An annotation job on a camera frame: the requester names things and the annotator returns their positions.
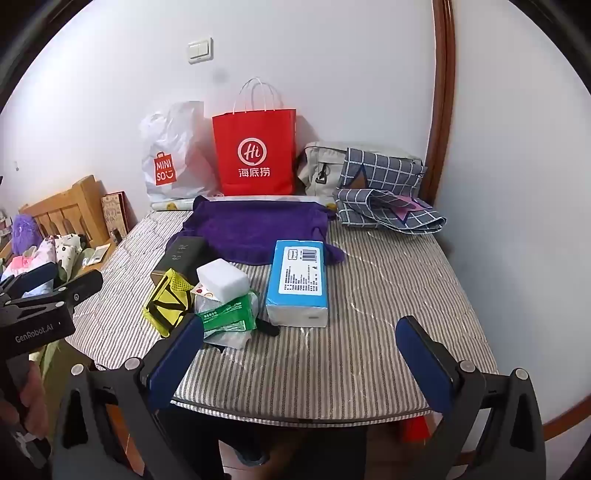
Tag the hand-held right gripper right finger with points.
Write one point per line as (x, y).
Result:
(422, 364)

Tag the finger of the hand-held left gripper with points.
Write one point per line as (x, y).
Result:
(78, 286)
(32, 274)

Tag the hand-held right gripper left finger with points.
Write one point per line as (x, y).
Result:
(178, 360)

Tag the clear plastic pouch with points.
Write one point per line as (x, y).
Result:
(226, 340)

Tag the yellow mesh pouch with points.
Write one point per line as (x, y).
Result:
(161, 304)

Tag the green snack packet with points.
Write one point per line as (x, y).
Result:
(226, 316)

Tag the white sponge block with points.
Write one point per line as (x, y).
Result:
(221, 274)

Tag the dark green box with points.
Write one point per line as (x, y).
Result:
(182, 254)

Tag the blue tissue pack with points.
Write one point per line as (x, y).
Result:
(295, 277)

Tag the person's left hand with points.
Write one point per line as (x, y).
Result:
(34, 392)

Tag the olive bed sheet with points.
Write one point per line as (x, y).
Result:
(55, 355)

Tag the small white green packet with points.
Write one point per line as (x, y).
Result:
(97, 254)

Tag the pile of clothes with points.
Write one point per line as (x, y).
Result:
(64, 249)

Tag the purple plush toy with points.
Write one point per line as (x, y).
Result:
(25, 235)

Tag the red stool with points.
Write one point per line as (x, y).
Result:
(413, 429)

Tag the small red white packet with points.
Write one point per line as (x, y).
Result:
(202, 290)

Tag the wooden headboard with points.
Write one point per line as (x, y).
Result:
(69, 203)

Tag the patterned book box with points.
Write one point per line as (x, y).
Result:
(114, 212)

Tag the blue shoe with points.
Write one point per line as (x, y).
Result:
(251, 454)

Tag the patterned paper roll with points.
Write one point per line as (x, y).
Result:
(171, 205)

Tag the purple towel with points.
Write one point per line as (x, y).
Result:
(244, 226)

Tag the grey plaid bag with star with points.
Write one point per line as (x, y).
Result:
(364, 207)

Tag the white plastic shopping bag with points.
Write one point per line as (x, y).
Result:
(184, 138)

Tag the grey plaid pouch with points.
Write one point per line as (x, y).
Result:
(383, 170)

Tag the beige canvas bag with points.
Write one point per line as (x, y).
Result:
(318, 161)

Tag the red paper bag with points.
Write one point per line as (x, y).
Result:
(254, 138)

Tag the white light switch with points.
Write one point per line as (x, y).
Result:
(200, 50)

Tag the brown wooden door frame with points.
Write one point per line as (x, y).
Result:
(443, 92)

